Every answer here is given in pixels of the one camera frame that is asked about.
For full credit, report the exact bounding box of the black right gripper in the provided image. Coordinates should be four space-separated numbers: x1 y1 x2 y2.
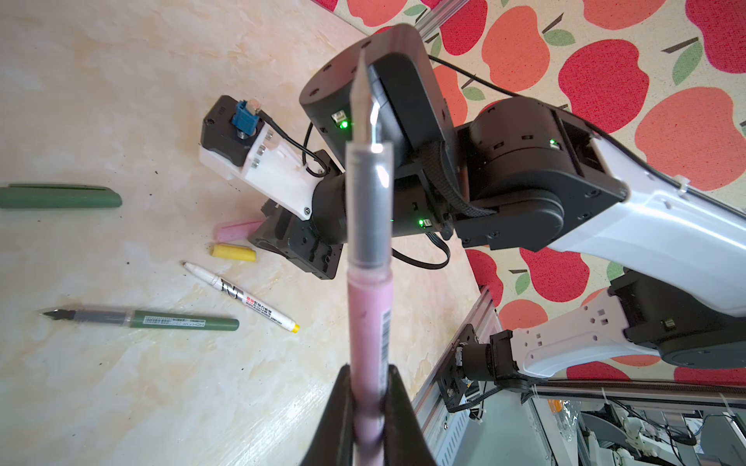
249 169 347 280

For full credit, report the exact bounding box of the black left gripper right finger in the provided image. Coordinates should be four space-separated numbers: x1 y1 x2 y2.
383 365 436 466

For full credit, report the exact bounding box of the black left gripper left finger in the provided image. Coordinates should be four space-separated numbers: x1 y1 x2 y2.
300 365 355 466

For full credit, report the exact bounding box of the pink pen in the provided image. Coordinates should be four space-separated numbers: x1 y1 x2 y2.
345 54 394 465

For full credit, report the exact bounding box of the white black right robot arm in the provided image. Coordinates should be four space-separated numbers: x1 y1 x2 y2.
300 24 745 384

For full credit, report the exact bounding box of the yellow pen cap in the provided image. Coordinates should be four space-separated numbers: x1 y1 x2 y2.
211 244 256 262

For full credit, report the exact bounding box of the white pen yellow end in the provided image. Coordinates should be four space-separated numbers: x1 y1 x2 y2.
182 261 300 334

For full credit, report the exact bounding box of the dark green pen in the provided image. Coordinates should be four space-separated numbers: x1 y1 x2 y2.
42 309 240 332

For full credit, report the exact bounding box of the dark green pen cap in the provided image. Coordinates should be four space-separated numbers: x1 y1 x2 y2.
1 184 122 210

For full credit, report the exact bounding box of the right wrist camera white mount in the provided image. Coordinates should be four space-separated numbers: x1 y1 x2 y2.
199 95 326 221

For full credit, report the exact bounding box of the aluminium right rear corner post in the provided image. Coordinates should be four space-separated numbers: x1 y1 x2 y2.
415 0 469 39

